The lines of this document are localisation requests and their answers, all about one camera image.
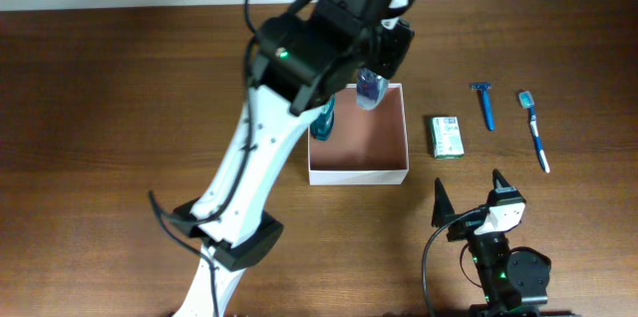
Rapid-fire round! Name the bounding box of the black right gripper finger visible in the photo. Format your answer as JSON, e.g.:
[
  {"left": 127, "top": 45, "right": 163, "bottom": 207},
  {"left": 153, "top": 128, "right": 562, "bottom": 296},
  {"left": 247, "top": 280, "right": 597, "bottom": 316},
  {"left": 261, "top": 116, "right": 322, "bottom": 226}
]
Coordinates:
[
  {"left": 431, "top": 177, "right": 456, "bottom": 227},
  {"left": 492, "top": 168, "right": 515, "bottom": 190}
]

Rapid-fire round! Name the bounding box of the purple foam pump bottle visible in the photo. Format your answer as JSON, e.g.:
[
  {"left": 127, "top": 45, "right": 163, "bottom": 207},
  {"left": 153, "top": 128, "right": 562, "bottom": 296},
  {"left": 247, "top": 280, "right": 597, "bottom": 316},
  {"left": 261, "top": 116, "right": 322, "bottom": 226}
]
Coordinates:
[{"left": 356, "top": 69, "right": 389, "bottom": 111}]

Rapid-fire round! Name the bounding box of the blue disposable razor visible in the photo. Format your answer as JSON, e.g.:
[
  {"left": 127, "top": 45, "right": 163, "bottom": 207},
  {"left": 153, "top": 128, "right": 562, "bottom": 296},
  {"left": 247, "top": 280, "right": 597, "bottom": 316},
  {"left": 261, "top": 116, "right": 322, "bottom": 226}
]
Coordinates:
[{"left": 471, "top": 82, "right": 495, "bottom": 132}]

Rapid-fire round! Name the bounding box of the teal mouthwash bottle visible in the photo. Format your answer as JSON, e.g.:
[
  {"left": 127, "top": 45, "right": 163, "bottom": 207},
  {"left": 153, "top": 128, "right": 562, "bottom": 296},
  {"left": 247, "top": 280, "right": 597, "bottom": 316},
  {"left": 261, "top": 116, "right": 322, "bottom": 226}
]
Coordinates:
[{"left": 310, "top": 96, "right": 335, "bottom": 142}]

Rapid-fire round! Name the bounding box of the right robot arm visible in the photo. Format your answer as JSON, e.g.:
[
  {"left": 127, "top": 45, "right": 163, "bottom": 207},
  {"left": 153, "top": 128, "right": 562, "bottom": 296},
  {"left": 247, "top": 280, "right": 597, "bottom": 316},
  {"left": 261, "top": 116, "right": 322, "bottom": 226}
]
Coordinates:
[{"left": 424, "top": 169, "right": 551, "bottom": 317}]

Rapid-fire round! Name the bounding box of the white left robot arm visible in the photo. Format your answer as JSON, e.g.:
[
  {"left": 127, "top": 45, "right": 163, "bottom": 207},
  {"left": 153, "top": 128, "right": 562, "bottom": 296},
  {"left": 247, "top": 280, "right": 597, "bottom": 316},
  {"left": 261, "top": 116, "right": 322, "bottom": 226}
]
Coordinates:
[{"left": 158, "top": 0, "right": 416, "bottom": 316}]

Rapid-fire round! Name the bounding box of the green white small box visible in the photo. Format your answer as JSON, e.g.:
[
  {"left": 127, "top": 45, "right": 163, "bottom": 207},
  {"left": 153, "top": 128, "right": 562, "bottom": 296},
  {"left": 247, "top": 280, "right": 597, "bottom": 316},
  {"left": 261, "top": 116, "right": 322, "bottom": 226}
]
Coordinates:
[{"left": 430, "top": 117, "right": 465, "bottom": 159}]

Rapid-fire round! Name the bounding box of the blue white toothbrush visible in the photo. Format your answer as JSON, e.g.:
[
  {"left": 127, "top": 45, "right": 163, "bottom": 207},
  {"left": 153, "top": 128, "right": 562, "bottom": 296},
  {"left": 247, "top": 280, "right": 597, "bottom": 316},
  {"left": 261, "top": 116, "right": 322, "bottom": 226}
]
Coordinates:
[{"left": 518, "top": 91, "right": 550, "bottom": 173}]

